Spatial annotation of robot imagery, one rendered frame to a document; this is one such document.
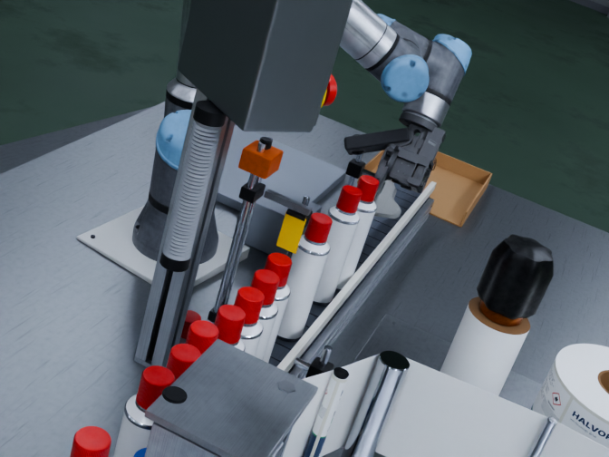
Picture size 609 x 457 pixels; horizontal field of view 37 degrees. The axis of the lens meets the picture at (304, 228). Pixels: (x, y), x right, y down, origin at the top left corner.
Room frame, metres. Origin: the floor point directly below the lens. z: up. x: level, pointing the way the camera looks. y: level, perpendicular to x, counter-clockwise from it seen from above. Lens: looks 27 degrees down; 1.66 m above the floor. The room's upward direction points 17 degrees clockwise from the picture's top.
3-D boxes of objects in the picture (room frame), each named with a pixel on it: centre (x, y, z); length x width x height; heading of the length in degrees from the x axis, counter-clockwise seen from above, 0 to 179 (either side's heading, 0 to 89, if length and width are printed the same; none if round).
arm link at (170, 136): (1.41, 0.22, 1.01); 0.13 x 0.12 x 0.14; 10
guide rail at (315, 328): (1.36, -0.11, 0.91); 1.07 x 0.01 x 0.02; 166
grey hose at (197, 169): (0.96, 0.14, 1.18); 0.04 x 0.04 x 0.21
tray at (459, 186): (2.05, -0.25, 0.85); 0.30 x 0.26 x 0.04; 166
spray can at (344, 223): (1.31, -0.05, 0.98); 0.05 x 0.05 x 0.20
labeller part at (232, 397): (0.65, 0.01, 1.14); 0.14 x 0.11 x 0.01; 166
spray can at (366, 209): (1.37, -0.08, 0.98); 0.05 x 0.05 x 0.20
